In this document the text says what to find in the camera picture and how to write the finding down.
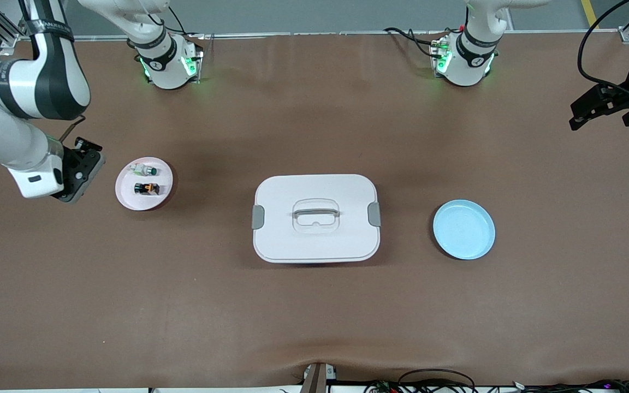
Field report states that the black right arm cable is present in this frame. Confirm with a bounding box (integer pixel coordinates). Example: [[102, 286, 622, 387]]
[[58, 115, 87, 142]]

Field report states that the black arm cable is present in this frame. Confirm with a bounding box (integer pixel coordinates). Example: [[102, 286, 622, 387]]
[[578, 0, 629, 102], [58, 115, 87, 142]]

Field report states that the pink box with white lid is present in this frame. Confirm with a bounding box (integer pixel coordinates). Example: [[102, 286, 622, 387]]
[[252, 174, 381, 264]]

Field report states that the brown camera mount post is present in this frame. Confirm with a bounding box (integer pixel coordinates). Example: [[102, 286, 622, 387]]
[[299, 362, 338, 393]]

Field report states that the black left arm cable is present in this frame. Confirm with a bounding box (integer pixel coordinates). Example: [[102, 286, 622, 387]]
[[578, 0, 629, 102]]

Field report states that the light blue round plate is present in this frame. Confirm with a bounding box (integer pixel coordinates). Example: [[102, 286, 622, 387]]
[[433, 199, 496, 260]]

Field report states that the pink round plate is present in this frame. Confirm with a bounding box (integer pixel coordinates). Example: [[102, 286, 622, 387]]
[[115, 157, 174, 211]]

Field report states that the tangled cable bundle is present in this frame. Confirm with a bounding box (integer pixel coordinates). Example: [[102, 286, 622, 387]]
[[511, 378, 629, 393]]

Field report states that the black looped cable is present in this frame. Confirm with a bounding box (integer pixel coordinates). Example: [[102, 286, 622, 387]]
[[397, 368, 476, 393]]

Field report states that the silver table edge rail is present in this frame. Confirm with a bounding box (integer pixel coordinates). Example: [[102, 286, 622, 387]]
[[200, 30, 457, 39]]

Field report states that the brown table cloth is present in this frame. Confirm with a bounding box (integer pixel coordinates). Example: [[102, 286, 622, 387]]
[[0, 30, 629, 389]]

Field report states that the black base cable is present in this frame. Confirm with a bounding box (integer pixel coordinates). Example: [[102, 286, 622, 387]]
[[384, 26, 446, 58]]

